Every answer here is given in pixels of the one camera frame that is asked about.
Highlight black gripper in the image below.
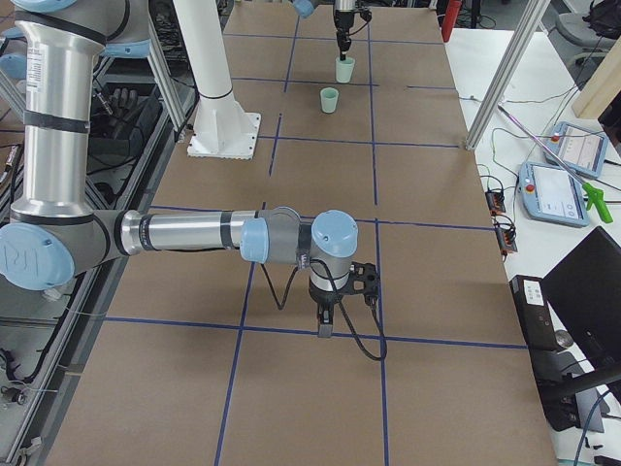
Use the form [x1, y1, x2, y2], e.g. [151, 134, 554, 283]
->
[310, 285, 349, 338]
[334, 10, 355, 61]

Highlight mint green cup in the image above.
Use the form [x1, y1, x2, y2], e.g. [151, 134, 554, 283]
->
[335, 56, 356, 83]
[319, 87, 340, 115]

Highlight red cylinder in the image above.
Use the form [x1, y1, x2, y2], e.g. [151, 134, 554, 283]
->
[441, 0, 462, 43]

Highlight brown paper table mat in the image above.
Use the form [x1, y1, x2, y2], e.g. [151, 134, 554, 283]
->
[47, 2, 556, 465]

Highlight orange black connector module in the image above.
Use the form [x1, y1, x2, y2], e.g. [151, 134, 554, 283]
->
[485, 189, 506, 216]

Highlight near blue teach pendant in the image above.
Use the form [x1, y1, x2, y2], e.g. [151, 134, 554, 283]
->
[518, 162, 590, 227]

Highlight blue teach pendant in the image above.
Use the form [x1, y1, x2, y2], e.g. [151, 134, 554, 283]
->
[546, 121, 608, 179]
[518, 162, 590, 227]

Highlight far blue teach pendant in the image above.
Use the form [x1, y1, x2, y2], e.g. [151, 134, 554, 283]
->
[546, 121, 608, 179]

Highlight metal reacher grabber tool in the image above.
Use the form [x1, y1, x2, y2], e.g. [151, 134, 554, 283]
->
[497, 104, 613, 223]

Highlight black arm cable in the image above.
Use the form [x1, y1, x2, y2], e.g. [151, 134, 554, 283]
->
[259, 255, 389, 361]

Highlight white camera stand pillar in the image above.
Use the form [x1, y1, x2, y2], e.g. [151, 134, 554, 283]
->
[174, 0, 261, 159]

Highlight aluminium frame post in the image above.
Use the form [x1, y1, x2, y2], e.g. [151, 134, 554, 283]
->
[465, 0, 550, 150]

